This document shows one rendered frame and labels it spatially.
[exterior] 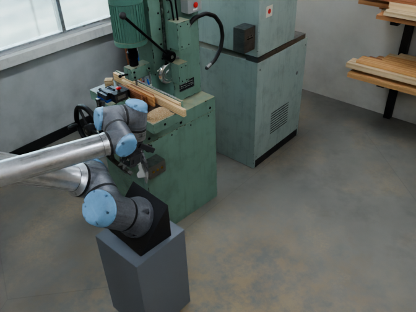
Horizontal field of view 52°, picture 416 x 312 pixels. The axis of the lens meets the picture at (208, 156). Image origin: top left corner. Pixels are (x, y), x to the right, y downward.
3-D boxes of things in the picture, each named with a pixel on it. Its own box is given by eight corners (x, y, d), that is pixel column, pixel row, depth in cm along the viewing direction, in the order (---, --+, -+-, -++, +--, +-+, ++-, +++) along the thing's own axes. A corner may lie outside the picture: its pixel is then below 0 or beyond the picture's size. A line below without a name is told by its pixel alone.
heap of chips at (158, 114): (142, 117, 220) (141, 111, 218) (163, 108, 228) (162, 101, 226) (153, 123, 215) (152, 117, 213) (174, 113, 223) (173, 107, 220)
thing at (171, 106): (121, 86, 252) (120, 80, 249) (124, 85, 253) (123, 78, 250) (183, 117, 219) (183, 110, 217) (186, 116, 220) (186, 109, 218)
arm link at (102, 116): (103, 121, 158) (133, 116, 165) (91, 102, 164) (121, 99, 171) (99, 139, 164) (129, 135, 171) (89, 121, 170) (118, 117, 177)
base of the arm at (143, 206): (160, 212, 189) (146, 208, 181) (137, 246, 190) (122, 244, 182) (137, 189, 200) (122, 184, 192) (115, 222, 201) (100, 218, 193)
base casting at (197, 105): (98, 119, 258) (95, 106, 253) (169, 88, 291) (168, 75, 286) (142, 147, 232) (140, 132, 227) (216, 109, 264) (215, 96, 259)
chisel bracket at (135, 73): (125, 80, 238) (122, 66, 233) (145, 73, 246) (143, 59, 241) (133, 84, 233) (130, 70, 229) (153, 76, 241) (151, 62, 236)
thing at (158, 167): (140, 174, 240) (138, 163, 235) (157, 164, 247) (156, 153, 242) (150, 180, 235) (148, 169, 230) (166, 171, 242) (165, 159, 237)
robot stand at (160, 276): (190, 301, 233) (184, 229, 201) (150, 339, 215) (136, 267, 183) (153, 273, 250) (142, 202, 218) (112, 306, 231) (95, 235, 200)
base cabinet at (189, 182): (115, 206, 299) (96, 119, 258) (176, 170, 332) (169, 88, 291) (155, 238, 272) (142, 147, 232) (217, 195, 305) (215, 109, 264)
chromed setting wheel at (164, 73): (158, 85, 237) (156, 65, 230) (174, 78, 244) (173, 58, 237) (161, 87, 236) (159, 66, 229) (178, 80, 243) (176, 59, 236)
